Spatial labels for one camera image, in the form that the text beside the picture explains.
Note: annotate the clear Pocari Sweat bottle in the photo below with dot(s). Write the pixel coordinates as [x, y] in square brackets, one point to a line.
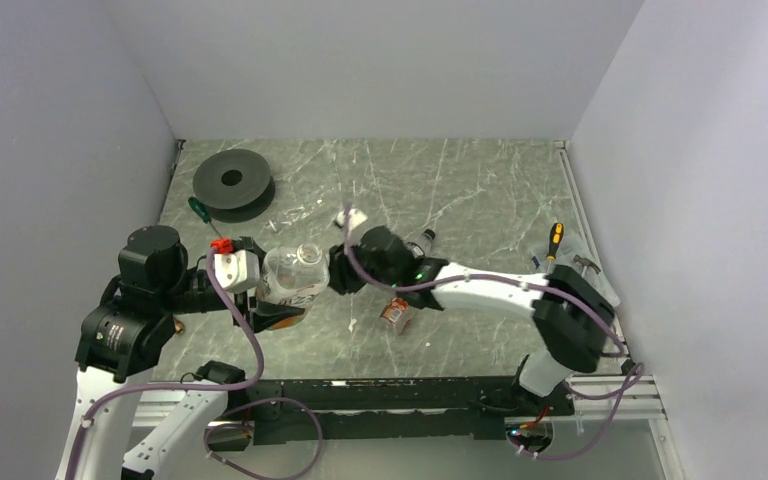
[292, 216]

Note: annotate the green handled screwdriver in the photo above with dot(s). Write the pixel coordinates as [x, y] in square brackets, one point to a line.
[200, 210]

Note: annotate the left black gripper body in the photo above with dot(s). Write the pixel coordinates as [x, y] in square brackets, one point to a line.
[241, 304]

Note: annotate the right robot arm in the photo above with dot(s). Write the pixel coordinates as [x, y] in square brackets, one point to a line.
[574, 321]

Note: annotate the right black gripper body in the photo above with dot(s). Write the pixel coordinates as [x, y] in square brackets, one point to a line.
[350, 278]

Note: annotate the small metal hammer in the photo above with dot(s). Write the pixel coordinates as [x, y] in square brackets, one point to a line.
[587, 265]

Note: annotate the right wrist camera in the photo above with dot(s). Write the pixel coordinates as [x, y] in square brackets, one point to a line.
[354, 223]

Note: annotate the green fruit tea bottle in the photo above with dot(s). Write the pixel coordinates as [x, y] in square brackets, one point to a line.
[293, 276]

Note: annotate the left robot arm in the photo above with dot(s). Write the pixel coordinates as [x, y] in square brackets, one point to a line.
[125, 425]

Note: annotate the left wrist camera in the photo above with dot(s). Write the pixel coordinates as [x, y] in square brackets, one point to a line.
[222, 261]

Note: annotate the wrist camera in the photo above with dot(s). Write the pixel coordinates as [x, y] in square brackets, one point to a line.
[222, 261]
[354, 223]

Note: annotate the yellow black screwdriver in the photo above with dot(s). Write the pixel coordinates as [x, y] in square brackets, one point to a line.
[555, 238]

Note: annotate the black filament spool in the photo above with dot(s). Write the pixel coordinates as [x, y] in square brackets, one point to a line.
[234, 186]

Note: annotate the clear bottle black label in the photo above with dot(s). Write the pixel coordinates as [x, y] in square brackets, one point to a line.
[422, 245]

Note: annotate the small orange cap bottle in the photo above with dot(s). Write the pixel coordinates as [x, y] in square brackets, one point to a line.
[397, 314]

